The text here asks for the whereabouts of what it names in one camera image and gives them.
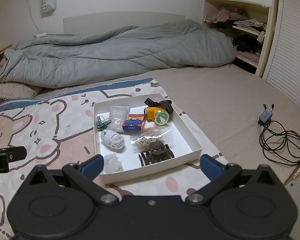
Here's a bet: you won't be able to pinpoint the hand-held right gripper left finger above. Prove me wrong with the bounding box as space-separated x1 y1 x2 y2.
27 154 118 206

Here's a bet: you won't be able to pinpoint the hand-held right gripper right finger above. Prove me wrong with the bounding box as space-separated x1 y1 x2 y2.
186 154 278 206

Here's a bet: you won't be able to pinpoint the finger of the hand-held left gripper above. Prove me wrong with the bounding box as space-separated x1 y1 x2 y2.
0 146 28 163

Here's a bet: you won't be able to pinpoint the white tissue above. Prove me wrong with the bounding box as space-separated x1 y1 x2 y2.
101 154 124 174

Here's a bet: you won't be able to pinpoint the white rope bundle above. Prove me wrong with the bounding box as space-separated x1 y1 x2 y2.
101 129 126 152

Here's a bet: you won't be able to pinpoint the white cardboard box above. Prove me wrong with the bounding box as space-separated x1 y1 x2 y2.
93 92 203 185

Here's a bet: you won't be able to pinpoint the green clip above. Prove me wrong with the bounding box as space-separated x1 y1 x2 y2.
97 115 112 131

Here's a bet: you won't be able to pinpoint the grey pouch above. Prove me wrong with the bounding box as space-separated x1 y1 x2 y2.
109 106 131 134

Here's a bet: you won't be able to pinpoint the brown hair claw clip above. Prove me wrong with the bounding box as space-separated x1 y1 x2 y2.
138 141 175 167

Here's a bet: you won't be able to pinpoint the red and blue card box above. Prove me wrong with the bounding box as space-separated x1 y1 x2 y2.
122 114 147 131

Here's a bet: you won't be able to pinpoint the clear bag of rubber bands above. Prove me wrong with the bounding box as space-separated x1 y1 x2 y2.
130 127 173 148

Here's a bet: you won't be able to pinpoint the yellow headlamp with brown strap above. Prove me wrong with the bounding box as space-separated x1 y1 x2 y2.
144 97 174 126

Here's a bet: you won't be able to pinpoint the printed cartoon blanket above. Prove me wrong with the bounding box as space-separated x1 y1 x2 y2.
0 77 226 240

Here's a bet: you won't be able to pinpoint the beige pillow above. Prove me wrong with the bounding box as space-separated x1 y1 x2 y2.
0 77 44 99

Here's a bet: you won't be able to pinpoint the dark grey charger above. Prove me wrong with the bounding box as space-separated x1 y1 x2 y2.
258 103 276 126

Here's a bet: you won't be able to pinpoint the wooden bedside shelf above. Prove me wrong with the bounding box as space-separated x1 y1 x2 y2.
0 44 13 81

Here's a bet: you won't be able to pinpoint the grey quilt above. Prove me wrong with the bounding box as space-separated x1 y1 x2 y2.
0 19 237 89

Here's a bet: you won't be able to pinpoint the folded pink clothes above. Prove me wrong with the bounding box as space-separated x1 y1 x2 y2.
236 50 261 63

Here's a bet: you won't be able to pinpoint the dark clothes pile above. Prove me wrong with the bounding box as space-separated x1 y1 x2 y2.
232 34 263 54

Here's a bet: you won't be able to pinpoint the white louvred door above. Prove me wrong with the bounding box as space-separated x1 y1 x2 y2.
262 0 300 121

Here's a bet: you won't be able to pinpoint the folded beige cloth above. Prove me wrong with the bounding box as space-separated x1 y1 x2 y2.
232 19 267 33

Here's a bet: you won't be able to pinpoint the pink clothes pile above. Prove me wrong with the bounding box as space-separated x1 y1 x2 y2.
205 7 252 23

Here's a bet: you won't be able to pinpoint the black cable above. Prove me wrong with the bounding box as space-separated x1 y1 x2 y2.
259 119 300 166

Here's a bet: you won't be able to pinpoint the cream wall shelf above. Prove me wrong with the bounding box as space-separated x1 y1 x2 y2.
202 0 273 78

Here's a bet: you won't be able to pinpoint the white wall cable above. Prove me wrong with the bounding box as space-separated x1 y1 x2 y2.
21 0 41 36

